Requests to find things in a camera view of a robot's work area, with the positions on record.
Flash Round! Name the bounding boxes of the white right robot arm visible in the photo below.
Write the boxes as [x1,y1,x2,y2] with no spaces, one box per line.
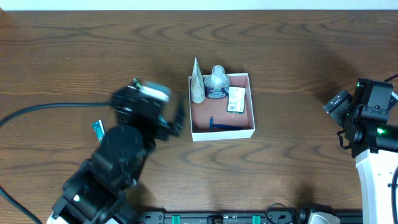
[323,78,397,223]

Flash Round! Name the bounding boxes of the clear foam soap pump bottle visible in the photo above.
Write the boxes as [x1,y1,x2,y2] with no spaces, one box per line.
[204,65,230,99]

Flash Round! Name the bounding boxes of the blue disposable razor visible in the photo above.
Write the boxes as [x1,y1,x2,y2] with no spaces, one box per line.
[209,116,244,131]

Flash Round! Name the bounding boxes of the teal small packet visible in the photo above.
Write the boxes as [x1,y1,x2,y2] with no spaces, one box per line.
[91,119,105,143]

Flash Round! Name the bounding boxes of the white box with pink interior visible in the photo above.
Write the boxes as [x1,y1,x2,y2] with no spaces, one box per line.
[189,73,256,142]

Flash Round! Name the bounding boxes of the green white toothbrush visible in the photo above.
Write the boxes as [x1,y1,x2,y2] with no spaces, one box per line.
[133,78,142,89]

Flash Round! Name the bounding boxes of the white Pantene tube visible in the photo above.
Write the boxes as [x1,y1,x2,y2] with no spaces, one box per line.
[190,58,205,103]

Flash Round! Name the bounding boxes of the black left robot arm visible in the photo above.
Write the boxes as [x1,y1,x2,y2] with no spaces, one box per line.
[47,85,186,223]

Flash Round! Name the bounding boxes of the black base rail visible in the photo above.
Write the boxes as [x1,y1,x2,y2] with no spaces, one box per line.
[133,203,363,224]

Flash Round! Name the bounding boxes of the green Dettol soap box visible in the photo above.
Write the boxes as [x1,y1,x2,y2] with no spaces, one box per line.
[227,86,246,114]

